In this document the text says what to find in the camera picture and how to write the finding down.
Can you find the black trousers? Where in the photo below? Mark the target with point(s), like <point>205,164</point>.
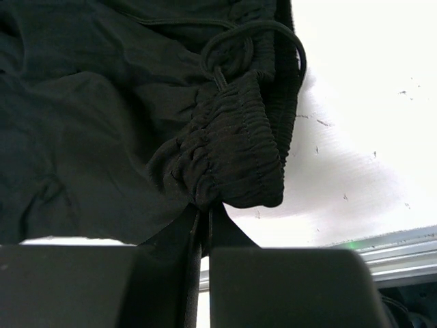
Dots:
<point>117,115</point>

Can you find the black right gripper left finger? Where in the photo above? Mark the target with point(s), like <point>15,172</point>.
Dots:
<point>155,284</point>

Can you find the aluminium front rail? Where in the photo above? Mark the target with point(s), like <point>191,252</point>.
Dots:
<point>394,259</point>

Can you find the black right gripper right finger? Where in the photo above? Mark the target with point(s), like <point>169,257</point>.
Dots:
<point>251,286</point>

